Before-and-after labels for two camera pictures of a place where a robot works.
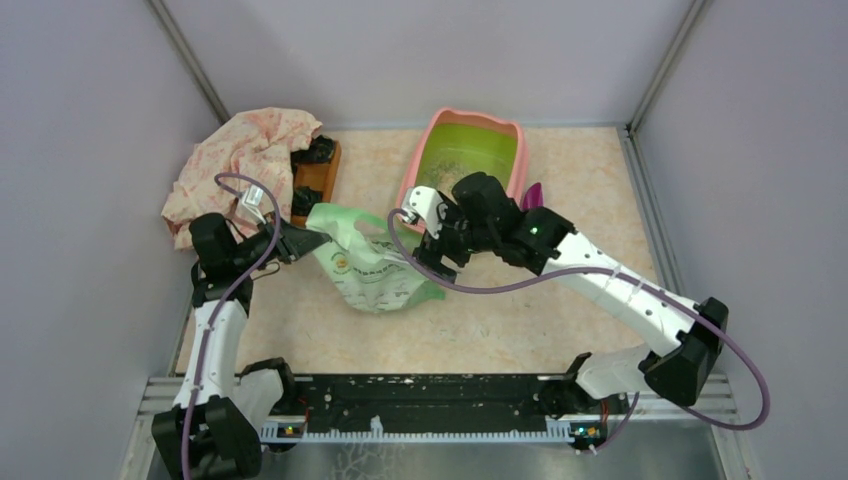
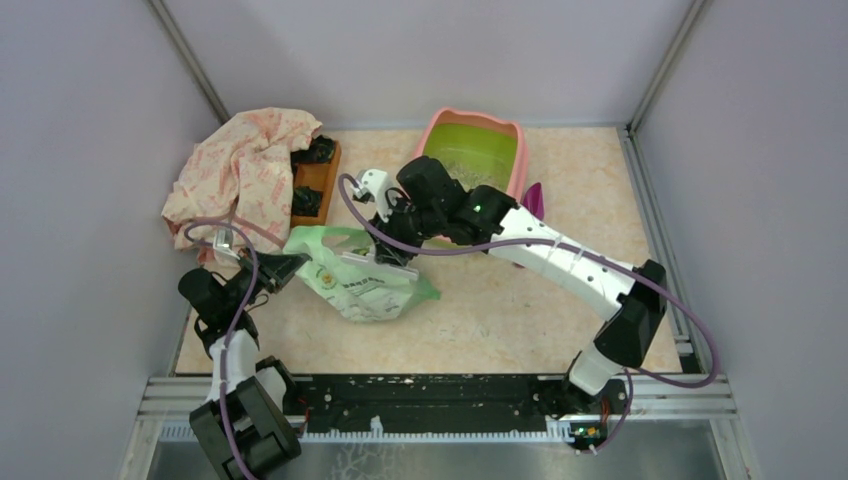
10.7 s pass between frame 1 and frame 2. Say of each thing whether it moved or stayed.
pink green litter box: stayed
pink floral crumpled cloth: stayed
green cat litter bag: moved
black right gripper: moved
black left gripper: moved
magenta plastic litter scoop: stayed
